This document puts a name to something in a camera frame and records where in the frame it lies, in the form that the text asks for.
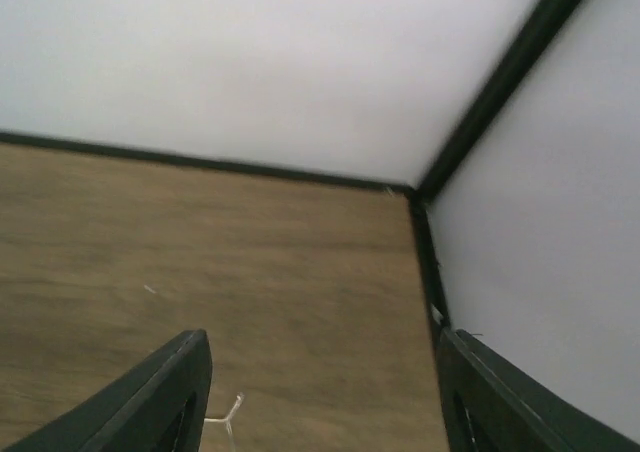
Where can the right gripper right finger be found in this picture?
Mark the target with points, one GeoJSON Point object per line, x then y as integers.
{"type": "Point", "coordinates": [488, 404]}

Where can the black frame post right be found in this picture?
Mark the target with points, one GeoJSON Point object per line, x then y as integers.
{"type": "Point", "coordinates": [540, 28]}

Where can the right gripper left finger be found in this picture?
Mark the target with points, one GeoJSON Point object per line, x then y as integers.
{"type": "Point", "coordinates": [158, 405]}

